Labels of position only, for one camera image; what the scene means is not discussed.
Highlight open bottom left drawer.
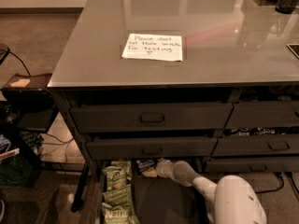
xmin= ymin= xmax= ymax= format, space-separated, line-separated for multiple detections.
xmin=95 ymin=159 xmax=210 ymax=224

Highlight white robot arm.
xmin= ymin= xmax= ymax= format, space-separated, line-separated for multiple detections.
xmin=139 ymin=160 xmax=267 ymax=224

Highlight dark snack bags in drawer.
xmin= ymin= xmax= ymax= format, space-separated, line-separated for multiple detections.
xmin=224 ymin=127 xmax=299 ymax=136

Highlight grey cabinet counter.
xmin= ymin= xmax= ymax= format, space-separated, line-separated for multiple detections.
xmin=49 ymin=0 xmax=299 ymax=224

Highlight top left drawer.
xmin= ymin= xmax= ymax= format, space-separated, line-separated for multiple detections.
xmin=70 ymin=103 xmax=233 ymax=133

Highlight middle right drawer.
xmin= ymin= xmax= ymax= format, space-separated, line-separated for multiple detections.
xmin=213 ymin=134 xmax=299 ymax=157

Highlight black floor cable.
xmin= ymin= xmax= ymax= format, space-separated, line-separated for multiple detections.
xmin=253 ymin=172 xmax=285 ymax=195

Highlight green chip bag top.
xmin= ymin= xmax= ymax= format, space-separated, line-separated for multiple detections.
xmin=103 ymin=161 xmax=133 ymax=190

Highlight dark storage crate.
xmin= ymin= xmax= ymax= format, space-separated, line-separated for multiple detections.
xmin=0 ymin=132 xmax=44 ymax=188

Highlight top right drawer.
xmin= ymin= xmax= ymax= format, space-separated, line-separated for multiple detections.
xmin=226 ymin=101 xmax=299 ymax=129

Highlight middle left drawer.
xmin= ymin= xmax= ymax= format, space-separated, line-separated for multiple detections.
xmin=86 ymin=136 xmax=217 ymax=160

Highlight green Kettle chip bag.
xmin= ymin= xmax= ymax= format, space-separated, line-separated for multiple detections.
xmin=101 ymin=203 xmax=140 ymax=224

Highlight blue chip bag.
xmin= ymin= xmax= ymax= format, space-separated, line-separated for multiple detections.
xmin=136 ymin=159 xmax=156 ymax=173

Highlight dark tablet on counter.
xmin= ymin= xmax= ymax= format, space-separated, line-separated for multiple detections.
xmin=287 ymin=44 xmax=299 ymax=59

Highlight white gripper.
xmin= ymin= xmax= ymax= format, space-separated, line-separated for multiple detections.
xmin=142 ymin=159 xmax=200 ymax=187

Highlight white handwritten paper note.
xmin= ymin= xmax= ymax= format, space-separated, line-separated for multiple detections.
xmin=121 ymin=34 xmax=183 ymax=62

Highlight dark side tray table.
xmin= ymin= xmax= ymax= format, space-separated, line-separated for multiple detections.
xmin=1 ymin=74 xmax=58 ymax=133

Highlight bottom right drawer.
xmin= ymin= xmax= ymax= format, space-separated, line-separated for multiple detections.
xmin=202 ymin=156 xmax=299 ymax=173

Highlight green chip bag middle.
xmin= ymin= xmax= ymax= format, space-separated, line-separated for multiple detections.
xmin=103 ymin=185 xmax=133 ymax=206

